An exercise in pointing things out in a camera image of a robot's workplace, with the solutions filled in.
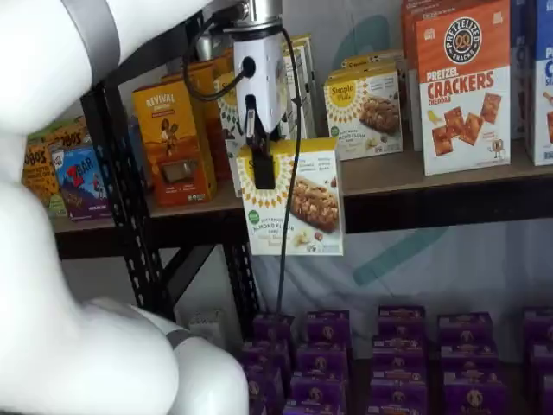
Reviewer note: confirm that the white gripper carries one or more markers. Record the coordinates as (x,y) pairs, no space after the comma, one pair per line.
(265,69)

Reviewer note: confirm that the white yellow Simple Mills box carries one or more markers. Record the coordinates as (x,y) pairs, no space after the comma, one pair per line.
(363,116)
(311,203)
(371,59)

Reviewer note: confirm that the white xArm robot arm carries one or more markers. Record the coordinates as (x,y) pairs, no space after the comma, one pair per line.
(65,302)

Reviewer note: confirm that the white box with dark print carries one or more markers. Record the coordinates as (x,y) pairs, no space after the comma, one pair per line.
(307,121)

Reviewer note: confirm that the white brown Simple Mills box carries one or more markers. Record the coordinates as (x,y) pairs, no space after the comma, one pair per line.
(226,125)

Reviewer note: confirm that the orange snack box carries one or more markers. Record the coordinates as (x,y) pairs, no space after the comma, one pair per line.
(222,65)
(211,129)

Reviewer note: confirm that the yellow Revival snack box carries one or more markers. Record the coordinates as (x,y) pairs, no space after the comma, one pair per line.
(173,142)

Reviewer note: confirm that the brown shelf board under snack boxes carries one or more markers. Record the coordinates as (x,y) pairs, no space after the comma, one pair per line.
(380,173)

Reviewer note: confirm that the black perforated shelf upright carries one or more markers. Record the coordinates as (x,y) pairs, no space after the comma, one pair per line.
(129,216)
(242,281)

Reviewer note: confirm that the black diagonal shelf brace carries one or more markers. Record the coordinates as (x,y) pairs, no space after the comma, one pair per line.
(190,272)

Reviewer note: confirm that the orange white pretzel crackers box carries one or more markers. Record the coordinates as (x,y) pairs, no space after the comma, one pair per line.
(408,65)
(462,129)

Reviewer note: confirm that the black shelf beam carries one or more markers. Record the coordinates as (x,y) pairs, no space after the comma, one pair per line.
(432,207)
(86,242)

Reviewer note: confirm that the purple Annie's pasta box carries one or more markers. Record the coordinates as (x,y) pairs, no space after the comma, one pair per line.
(317,389)
(468,359)
(547,395)
(273,328)
(315,410)
(473,395)
(464,330)
(539,326)
(265,359)
(399,354)
(328,328)
(402,322)
(399,384)
(263,389)
(322,361)
(542,359)
(397,410)

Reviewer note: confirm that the blue Z Bar box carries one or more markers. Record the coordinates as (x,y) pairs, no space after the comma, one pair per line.
(82,181)

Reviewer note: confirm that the green Bobo's box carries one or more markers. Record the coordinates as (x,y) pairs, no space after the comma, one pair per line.
(65,134)

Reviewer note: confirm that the orange Bobo's box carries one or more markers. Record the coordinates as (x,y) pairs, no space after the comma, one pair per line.
(39,173)

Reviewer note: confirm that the blue white cracker box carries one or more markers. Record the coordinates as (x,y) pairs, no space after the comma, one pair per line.
(542,129)
(518,86)

